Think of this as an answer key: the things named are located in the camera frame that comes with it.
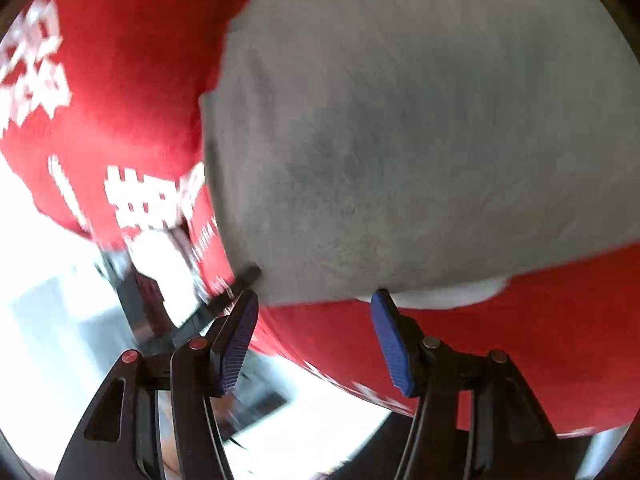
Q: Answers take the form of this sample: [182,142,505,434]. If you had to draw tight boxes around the red printed blanket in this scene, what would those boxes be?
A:
[0,0,640,436]

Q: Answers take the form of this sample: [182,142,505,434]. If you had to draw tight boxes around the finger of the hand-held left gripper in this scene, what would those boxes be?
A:
[172,266,263,348]

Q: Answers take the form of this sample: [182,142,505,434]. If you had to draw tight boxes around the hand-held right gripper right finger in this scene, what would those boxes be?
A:
[370,288,587,480]

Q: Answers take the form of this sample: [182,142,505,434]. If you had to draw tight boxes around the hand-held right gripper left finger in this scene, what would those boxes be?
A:
[53,289,260,480]

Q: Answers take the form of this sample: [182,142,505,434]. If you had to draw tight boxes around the grey sweater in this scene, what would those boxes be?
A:
[199,0,640,309]

